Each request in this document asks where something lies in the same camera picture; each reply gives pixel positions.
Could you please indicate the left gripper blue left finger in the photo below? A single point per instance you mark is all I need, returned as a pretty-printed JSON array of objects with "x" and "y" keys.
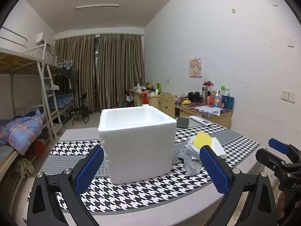
[{"x": 44, "y": 208}]

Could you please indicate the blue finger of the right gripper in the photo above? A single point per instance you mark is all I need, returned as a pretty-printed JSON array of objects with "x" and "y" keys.
[{"x": 279, "y": 146}]

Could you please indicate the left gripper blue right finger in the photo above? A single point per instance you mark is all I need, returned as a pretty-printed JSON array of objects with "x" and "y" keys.
[{"x": 259, "y": 207}]

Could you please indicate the yellow foam net sleeve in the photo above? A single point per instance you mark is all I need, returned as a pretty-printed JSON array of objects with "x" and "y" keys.
[{"x": 202, "y": 139}]

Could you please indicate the white paper tissue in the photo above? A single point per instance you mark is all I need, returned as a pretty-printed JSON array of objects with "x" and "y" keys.
[{"x": 194, "y": 151}]

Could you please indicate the grey towel cloth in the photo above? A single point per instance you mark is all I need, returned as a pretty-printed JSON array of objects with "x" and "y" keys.
[{"x": 192, "y": 167}]

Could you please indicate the white papers on desk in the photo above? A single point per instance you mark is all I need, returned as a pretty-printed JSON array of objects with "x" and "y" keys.
[{"x": 209, "y": 109}]

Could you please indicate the toiletry bottles group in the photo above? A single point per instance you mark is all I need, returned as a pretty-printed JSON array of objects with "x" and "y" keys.
[{"x": 217, "y": 97}]

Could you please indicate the blue plaid quilt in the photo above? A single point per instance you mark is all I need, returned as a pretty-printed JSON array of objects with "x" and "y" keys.
[{"x": 21, "y": 132}]

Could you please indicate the white remote control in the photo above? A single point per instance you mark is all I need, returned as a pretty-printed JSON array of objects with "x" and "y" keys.
[{"x": 200, "y": 120}]

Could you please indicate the houndstooth table mat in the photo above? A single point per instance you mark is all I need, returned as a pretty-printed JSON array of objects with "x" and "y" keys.
[{"x": 154, "y": 186}]

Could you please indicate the black folding chair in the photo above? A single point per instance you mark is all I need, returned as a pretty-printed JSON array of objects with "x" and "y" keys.
[{"x": 81, "y": 110}]

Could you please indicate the white styrofoam box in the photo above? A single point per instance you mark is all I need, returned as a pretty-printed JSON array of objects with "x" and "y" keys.
[{"x": 138, "y": 143}]

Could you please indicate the metal bunk bed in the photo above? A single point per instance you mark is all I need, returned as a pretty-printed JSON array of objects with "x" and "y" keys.
[{"x": 27, "y": 84}]

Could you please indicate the black bag on desk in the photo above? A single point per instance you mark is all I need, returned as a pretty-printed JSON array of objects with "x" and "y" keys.
[{"x": 194, "y": 97}]

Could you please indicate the black smartphone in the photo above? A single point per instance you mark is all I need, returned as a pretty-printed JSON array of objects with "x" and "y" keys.
[{"x": 182, "y": 122}]

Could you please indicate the yellow object on desk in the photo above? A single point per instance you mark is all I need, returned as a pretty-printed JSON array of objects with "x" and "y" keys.
[{"x": 186, "y": 102}]

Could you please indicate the wooden desk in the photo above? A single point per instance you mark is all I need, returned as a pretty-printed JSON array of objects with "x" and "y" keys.
[{"x": 179, "y": 110}]

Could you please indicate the cartoon girl poster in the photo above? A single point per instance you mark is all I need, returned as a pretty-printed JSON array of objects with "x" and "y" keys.
[{"x": 195, "y": 68}]

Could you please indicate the hanging dark clothes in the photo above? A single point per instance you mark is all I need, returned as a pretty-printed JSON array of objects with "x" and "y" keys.
[{"x": 71, "y": 74}]

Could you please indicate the white lotion pump bottle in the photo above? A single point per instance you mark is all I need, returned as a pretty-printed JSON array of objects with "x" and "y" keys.
[{"x": 145, "y": 101}]

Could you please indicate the smiley wooden chair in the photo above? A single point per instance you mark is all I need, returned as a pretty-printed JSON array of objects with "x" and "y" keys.
[{"x": 167, "y": 104}]

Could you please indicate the brown curtains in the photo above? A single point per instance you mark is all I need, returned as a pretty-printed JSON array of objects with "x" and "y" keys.
[{"x": 106, "y": 66}]

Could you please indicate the white air conditioner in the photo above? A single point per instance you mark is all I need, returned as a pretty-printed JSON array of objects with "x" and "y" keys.
[{"x": 41, "y": 40}]

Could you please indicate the ceiling tube light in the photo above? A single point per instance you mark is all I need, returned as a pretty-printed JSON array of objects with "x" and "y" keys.
[{"x": 113, "y": 6}]

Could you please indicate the wall power socket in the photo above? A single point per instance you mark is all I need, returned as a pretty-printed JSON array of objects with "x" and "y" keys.
[{"x": 288, "y": 96}]

